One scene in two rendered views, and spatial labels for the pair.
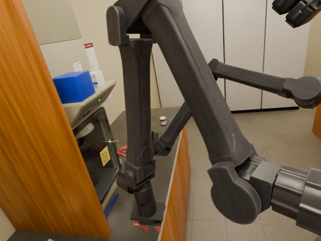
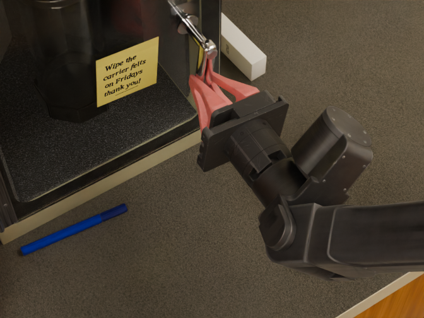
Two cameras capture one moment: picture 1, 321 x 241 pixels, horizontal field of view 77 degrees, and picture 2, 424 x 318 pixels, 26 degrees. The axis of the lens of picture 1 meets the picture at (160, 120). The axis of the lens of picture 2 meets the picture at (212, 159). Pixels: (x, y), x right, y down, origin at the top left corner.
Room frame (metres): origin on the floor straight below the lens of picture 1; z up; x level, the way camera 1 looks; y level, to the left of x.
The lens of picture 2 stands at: (0.46, -0.19, 1.95)
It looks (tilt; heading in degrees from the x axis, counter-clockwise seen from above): 56 degrees down; 42
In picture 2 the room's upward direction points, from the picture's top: straight up
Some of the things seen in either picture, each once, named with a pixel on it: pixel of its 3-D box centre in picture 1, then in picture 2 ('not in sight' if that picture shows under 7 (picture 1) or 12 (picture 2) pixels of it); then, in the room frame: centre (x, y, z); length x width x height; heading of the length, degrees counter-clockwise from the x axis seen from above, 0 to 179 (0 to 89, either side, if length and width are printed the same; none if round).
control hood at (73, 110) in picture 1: (92, 102); not in sight; (0.82, 0.27, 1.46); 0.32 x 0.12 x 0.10; 165
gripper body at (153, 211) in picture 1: (146, 205); not in sight; (0.46, 0.09, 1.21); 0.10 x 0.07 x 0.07; 74
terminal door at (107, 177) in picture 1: (100, 155); (98, 68); (0.84, 0.31, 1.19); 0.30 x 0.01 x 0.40; 164
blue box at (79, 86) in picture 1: (73, 86); not in sight; (0.74, 0.29, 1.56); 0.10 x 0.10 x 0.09; 75
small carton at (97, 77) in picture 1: (95, 79); not in sight; (0.89, 0.25, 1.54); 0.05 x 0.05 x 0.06; 67
